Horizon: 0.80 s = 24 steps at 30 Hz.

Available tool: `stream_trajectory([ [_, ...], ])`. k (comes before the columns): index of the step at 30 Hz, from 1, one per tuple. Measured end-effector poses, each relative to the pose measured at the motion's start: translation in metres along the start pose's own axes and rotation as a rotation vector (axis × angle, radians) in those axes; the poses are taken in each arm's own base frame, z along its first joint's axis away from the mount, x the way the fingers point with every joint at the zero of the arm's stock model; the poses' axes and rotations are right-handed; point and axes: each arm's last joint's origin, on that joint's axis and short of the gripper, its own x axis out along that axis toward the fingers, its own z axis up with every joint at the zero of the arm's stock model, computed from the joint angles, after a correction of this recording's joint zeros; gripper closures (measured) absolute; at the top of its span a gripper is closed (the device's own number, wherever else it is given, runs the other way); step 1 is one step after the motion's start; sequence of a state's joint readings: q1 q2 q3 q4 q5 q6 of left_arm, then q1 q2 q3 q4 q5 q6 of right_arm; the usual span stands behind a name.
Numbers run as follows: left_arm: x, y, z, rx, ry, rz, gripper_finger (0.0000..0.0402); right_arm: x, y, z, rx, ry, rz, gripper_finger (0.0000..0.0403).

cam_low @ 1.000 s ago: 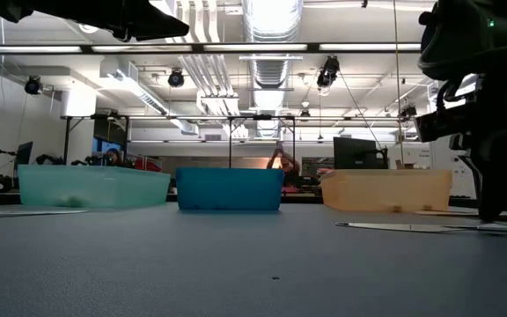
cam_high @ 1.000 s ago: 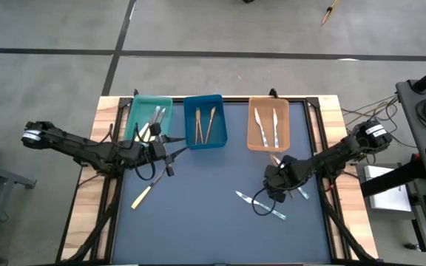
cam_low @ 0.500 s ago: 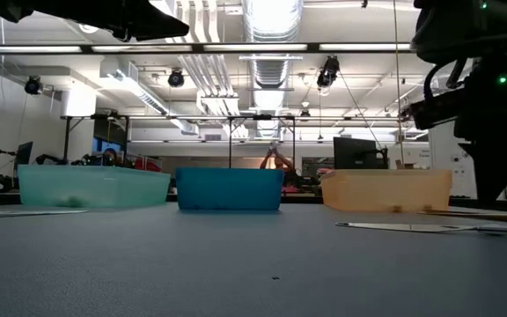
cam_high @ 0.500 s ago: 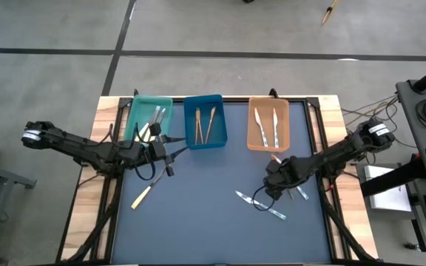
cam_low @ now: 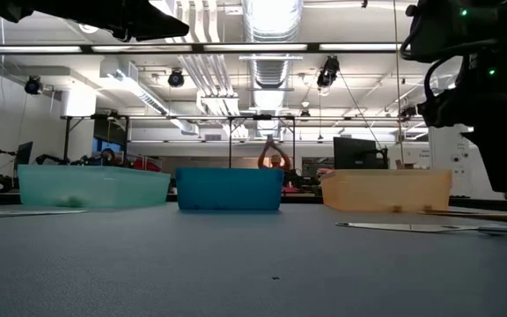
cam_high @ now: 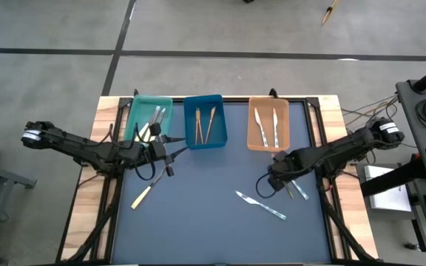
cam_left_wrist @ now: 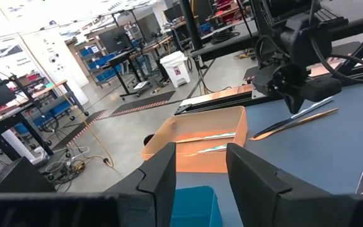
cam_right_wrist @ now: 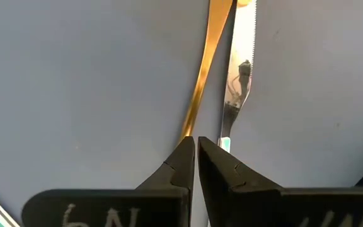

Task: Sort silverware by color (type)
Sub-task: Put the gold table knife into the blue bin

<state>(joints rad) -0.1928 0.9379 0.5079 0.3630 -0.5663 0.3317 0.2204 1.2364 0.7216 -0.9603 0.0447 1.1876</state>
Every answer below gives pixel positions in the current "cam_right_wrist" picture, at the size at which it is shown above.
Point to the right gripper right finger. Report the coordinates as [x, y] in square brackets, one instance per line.
[247, 205]

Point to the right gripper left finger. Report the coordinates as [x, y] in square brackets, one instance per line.
[169, 201]

